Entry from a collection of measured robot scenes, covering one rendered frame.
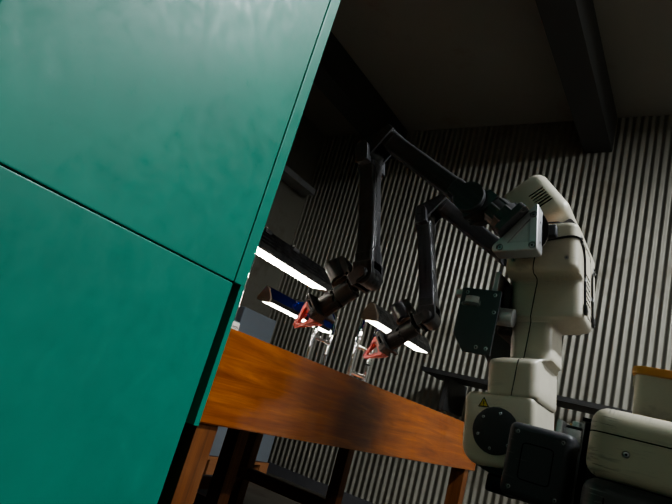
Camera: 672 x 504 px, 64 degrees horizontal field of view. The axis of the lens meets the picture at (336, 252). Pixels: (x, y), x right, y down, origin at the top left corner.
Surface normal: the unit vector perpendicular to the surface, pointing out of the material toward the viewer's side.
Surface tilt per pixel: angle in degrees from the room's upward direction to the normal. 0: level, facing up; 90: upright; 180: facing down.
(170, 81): 90
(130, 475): 90
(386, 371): 90
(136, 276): 90
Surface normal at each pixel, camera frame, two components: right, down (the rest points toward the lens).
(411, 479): -0.51, -0.37
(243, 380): 0.83, 0.08
